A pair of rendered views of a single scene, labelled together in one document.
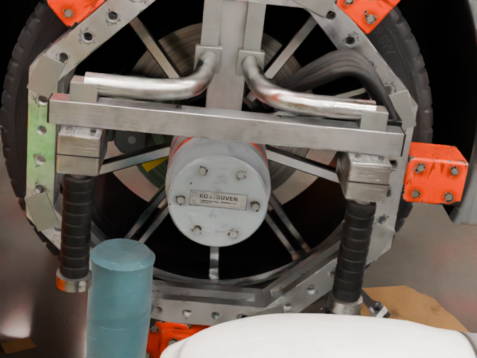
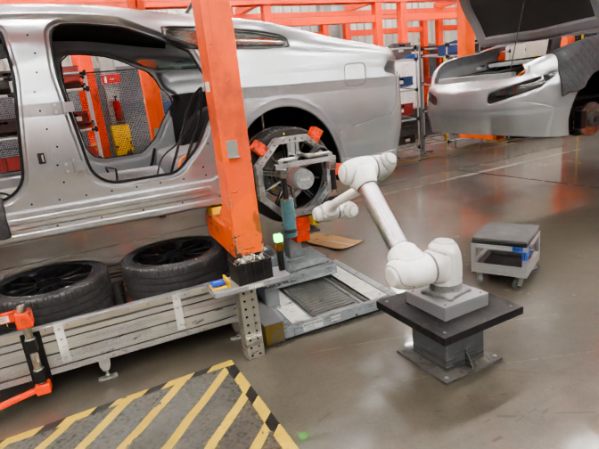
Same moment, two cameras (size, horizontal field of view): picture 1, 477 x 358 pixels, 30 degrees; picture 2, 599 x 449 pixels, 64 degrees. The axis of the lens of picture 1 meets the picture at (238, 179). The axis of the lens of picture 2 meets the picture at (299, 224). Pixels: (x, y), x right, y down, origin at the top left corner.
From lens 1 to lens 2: 2.11 m
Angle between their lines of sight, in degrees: 19
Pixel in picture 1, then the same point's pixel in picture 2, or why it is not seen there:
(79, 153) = (283, 173)
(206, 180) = (302, 175)
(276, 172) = not seen: hidden behind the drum
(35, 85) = (258, 170)
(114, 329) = (291, 214)
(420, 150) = not seen: hidden behind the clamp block
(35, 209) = (262, 198)
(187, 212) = (299, 183)
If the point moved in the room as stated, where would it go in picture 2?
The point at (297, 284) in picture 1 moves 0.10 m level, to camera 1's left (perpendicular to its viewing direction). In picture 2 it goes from (317, 200) to (304, 202)
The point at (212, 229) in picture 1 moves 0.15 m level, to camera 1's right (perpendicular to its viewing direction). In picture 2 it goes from (305, 185) to (326, 182)
